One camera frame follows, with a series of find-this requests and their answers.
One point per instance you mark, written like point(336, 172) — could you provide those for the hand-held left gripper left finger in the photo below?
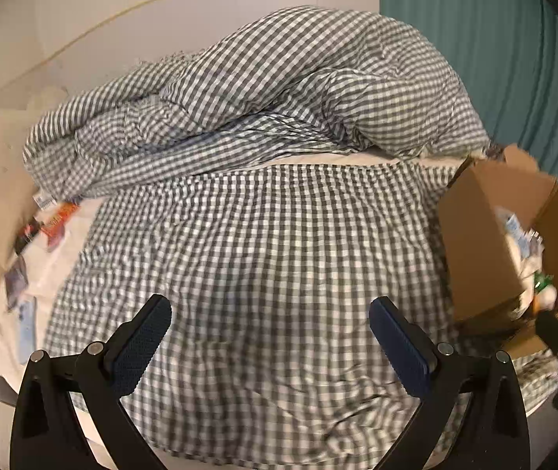
point(144, 338)

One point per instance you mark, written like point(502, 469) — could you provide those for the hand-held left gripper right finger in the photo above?
point(401, 347)

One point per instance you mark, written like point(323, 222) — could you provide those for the small green packet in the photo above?
point(543, 281)

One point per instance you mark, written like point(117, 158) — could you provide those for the cardboard box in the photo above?
point(474, 225)

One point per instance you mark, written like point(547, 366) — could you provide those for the light blue flat packet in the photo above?
point(26, 323)

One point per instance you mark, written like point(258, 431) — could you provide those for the dark photo cards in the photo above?
point(17, 281)

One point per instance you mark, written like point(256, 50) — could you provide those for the grey checked bed sheet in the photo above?
point(259, 254)

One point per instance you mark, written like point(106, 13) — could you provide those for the orange snack packet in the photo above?
point(61, 218)

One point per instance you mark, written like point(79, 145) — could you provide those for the small dark card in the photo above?
point(26, 237)

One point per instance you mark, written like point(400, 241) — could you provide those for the small green white box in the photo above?
point(44, 200)

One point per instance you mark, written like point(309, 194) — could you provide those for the teal curtain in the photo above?
point(479, 58)

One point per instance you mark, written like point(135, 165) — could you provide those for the grey checked duvet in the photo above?
point(283, 83)

